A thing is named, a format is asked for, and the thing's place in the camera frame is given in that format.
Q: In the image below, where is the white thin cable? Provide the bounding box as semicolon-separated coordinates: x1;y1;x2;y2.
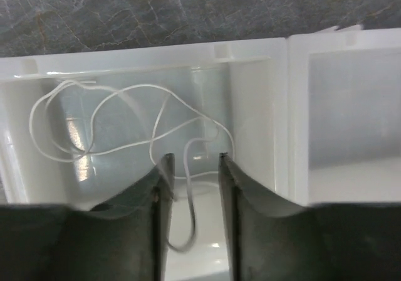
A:
28;78;235;253

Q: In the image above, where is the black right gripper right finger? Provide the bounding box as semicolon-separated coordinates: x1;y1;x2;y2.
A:
218;153;400;280

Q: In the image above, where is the white compartment organizer tray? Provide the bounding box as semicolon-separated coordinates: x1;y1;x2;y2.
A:
1;25;400;280

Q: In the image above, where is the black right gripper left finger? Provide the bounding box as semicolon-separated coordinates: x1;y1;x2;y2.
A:
1;154;175;280

